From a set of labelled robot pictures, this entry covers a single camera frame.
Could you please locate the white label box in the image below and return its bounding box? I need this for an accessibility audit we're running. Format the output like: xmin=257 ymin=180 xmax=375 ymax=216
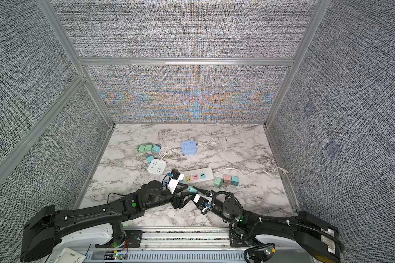
xmin=47 ymin=248 xmax=86 ymax=263

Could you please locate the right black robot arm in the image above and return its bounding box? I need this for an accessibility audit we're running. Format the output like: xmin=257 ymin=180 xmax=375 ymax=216
xmin=192 ymin=191 xmax=345 ymax=263

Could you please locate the pink plug cube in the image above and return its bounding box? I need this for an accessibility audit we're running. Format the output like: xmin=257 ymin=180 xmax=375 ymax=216
xmin=223 ymin=175 xmax=232 ymax=186

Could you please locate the white square power strip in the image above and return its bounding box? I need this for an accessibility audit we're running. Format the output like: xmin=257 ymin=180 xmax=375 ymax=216
xmin=147 ymin=159 xmax=167 ymax=175

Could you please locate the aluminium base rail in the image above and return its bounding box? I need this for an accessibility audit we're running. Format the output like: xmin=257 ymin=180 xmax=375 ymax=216
xmin=45 ymin=226 xmax=323 ymax=263

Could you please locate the blue strip white cable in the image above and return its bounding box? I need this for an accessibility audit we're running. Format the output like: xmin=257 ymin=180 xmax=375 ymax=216
xmin=197 ymin=137 xmax=219 ymax=149

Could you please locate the green plug cube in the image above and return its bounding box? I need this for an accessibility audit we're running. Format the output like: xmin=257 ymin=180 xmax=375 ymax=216
xmin=138 ymin=145 xmax=145 ymax=153
xmin=213 ymin=178 xmax=224 ymax=188
xmin=144 ymin=144 xmax=153 ymax=152

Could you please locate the teal plug cube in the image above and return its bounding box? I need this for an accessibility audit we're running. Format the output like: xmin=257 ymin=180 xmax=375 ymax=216
xmin=231 ymin=176 xmax=239 ymax=186
xmin=146 ymin=155 xmax=154 ymax=163
xmin=151 ymin=145 xmax=161 ymax=153
xmin=187 ymin=186 xmax=198 ymax=193

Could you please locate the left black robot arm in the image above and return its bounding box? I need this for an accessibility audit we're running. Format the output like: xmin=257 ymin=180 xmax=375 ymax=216
xmin=20 ymin=180 xmax=194 ymax=263

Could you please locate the blue square power strip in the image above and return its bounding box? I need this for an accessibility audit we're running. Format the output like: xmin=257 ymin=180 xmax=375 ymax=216
xmin=181 ymin=140 xmax=198 ymax=156

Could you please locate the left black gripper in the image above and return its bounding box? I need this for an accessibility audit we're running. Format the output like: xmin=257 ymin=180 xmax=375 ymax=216
xmin=144 ymin=183 xmax=196 ymax=211

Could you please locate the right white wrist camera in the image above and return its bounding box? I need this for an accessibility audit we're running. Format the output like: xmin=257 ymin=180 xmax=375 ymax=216
xmin=193 ymin=194 xmax=211 ymax=215

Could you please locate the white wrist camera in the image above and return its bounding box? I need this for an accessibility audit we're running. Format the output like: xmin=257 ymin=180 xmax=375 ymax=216
xmin=162 ymin=169 xmax=185 ymax=195
xmin=193 ymin=194 xmax=211 ymax=215

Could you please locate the square strip white cable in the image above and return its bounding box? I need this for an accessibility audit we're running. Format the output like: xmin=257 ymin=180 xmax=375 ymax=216
xmin=159 ymin=146 xmax=182 ymax=162

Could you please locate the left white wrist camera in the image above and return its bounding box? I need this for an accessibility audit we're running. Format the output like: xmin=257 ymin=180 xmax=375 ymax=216
xmin=162 ymin=169 xmax=185 ymax=195

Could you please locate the long white power strip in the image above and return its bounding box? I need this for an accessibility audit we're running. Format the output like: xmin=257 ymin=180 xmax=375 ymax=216
xmin=160 ymin=167 xmax=215 ymax=186

